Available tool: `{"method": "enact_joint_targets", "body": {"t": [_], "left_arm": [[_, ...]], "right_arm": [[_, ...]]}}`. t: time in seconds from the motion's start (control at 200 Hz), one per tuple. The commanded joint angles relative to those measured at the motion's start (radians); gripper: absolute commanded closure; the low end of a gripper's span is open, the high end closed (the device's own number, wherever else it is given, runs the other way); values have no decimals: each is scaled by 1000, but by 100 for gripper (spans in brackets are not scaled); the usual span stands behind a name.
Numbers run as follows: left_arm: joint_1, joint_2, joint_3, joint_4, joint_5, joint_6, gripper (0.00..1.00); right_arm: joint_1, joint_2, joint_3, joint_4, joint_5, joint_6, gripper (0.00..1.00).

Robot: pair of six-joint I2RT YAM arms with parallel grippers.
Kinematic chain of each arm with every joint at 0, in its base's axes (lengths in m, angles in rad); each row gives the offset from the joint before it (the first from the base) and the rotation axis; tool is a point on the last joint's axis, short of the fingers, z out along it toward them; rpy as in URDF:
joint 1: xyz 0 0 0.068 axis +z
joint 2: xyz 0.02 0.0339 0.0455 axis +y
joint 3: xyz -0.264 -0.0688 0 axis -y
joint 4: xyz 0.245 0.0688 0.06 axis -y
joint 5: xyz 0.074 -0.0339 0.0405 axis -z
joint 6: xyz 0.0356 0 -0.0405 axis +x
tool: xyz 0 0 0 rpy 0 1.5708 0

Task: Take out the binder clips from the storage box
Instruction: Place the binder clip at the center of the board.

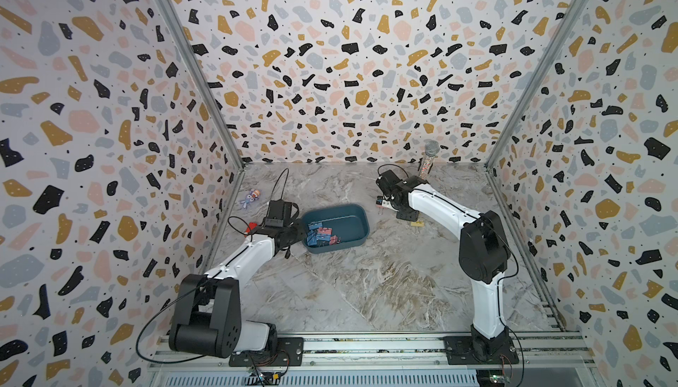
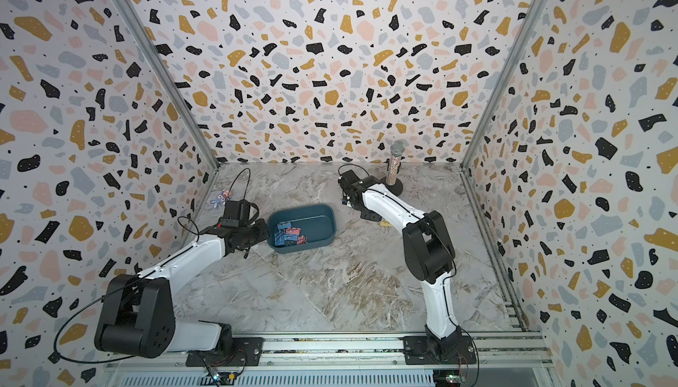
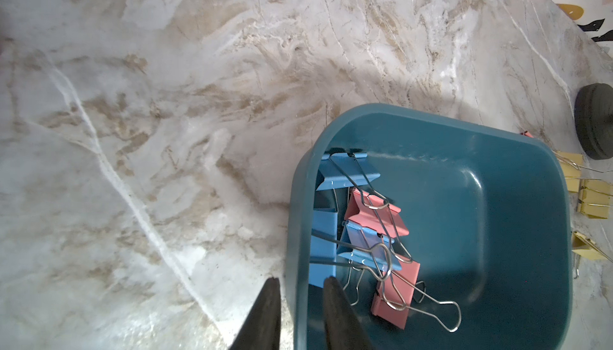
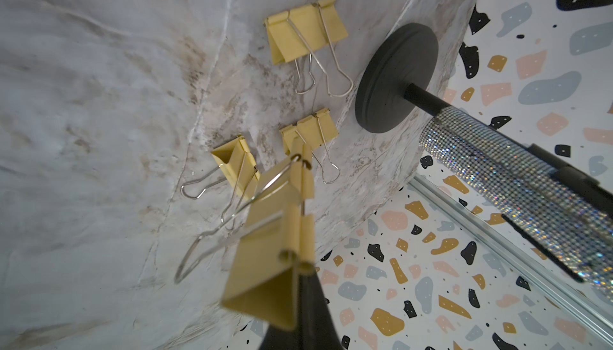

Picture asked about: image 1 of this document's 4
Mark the aluminium frame corner post right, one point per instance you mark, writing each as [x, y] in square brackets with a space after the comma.
[551, 54]

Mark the aluminium frame corner post left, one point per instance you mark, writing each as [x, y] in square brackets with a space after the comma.
[184, 48]

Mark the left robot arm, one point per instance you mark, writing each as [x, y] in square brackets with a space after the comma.
[207, 315]

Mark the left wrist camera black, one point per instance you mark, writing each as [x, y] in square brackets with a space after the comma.
[281, 214]

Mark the teal plastic storage box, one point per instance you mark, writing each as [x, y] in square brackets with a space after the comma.
[335, 228]

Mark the aluminium frame corner post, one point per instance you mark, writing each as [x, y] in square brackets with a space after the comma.
[184, 48]
[551, 54]

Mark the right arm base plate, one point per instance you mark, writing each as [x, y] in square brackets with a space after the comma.
[472, 350]

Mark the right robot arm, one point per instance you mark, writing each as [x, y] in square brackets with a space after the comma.
[483, 254]

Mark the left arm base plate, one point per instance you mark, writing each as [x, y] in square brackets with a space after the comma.
[284, 352]

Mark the red rectangular block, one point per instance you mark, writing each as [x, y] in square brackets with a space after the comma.
[251, 227]

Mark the purple bunny plush toy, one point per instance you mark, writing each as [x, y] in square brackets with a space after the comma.
[250, 198]

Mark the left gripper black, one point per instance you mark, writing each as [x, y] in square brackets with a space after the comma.
[299, 229]

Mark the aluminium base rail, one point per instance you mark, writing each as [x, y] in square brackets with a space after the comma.
[389, 359]

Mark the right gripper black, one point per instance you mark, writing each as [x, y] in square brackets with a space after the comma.
[408, 217]

